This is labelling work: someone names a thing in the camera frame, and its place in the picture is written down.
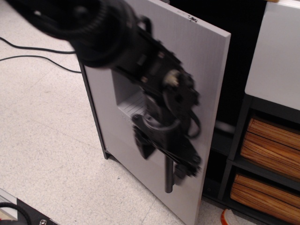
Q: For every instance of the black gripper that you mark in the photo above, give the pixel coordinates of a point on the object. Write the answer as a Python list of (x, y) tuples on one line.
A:
[(170, 140)]

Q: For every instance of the black bar door handle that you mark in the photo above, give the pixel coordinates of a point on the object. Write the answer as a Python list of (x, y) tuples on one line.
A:
[(169, 174)]

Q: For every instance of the grey toy fridge door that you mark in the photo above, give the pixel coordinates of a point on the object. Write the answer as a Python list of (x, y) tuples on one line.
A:
[(202, 48)]

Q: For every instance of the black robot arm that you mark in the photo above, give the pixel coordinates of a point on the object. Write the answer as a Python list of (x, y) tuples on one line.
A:
[(108, 34)]

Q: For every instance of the dark grey fridge cabinet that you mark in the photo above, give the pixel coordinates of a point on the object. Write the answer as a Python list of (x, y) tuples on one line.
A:
[(242, 18)]

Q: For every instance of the grey water dispenser panel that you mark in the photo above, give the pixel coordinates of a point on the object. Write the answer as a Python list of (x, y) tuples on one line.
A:
[(128, 96)]

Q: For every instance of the orange white object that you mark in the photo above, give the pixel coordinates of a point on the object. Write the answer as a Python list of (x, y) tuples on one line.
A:
[(228, 218)]

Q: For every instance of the upper wooden drawer bin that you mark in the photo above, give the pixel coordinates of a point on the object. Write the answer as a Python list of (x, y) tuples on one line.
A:
[(274, 146)]

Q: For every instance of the wooden drawer bin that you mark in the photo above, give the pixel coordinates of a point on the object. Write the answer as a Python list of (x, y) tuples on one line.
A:
[(266, 198), (274, 146)]

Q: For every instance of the lower wooden drawer bin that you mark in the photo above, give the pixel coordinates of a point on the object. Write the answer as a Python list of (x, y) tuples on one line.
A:
[(266, 198)]

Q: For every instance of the white toy sink front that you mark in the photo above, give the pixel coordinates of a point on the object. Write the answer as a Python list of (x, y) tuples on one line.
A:
[(275, 69)]

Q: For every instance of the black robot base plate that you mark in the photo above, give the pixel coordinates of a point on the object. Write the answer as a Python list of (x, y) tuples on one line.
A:
[(37, 218)]

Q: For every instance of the aluminium rail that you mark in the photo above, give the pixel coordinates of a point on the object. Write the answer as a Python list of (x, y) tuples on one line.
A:
[(6, 199)]

